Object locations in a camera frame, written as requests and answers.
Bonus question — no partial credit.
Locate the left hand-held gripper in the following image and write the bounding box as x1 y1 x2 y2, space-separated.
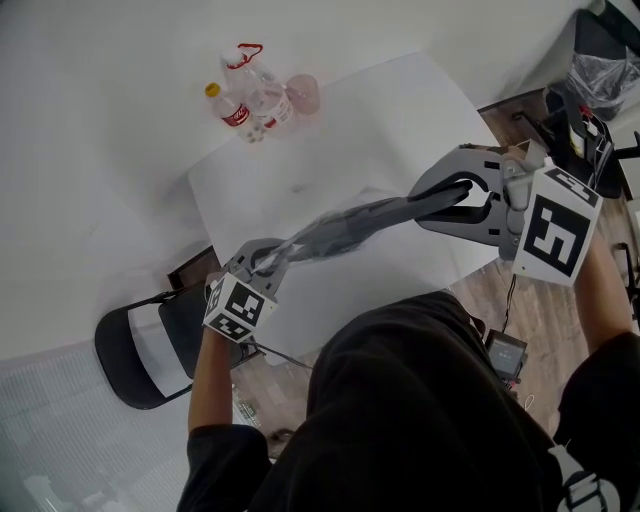
202 237 293 345

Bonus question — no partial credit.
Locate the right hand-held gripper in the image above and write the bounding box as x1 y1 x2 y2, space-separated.
408 143 605 288

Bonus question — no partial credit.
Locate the dark grey bagged garment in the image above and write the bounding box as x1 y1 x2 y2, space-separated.
279 179 474 264
251 185 402 274

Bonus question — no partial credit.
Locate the person's right forearm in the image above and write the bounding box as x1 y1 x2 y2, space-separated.
574 239 637 357

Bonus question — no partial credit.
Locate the person's left forearm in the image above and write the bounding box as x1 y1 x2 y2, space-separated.
188 329 247 437

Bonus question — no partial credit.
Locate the black folding chair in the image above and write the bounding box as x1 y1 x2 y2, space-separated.
94 284 262 412

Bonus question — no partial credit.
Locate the black office chair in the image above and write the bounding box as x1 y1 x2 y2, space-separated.
519 9 640 202

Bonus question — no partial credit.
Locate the green label plastic bottle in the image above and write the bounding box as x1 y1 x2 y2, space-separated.
234 394 262 427

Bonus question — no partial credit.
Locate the red label bottle yellow cap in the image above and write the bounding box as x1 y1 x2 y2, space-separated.
203 81 267 144

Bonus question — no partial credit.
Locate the black device with screen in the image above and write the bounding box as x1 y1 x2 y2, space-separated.
485 328 530 387

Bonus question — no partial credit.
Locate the pink translucent cup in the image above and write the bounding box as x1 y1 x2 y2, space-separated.
285 73 322 116

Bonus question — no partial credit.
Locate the bin with clear plastic bag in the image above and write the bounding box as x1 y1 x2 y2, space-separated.
569 46 640 122

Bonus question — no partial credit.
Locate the black chair wheel base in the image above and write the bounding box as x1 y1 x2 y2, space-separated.
611 241 640 332

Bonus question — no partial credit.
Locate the person's black shirt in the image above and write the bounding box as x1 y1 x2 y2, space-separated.
177 290 640 512

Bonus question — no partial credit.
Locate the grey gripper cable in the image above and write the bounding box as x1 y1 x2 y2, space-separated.
246 340 314 372

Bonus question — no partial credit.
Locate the thin black cable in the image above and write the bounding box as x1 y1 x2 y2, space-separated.
501 273 519 334

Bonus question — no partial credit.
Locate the large clear bottle red handle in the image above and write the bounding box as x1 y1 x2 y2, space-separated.
220 41 302 139

